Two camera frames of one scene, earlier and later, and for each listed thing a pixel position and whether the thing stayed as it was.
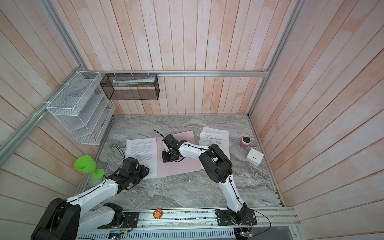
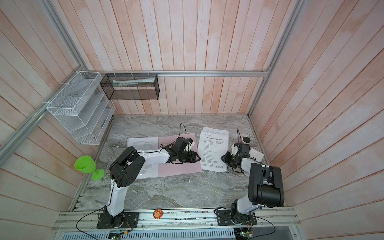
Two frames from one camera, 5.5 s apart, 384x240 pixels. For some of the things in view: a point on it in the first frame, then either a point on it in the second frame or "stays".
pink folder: x=186 y=165 stays
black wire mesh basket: x=131 y=86 stays
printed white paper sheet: x=144 y=150 stays
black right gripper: x=166 y=158 -> x=226 y=158
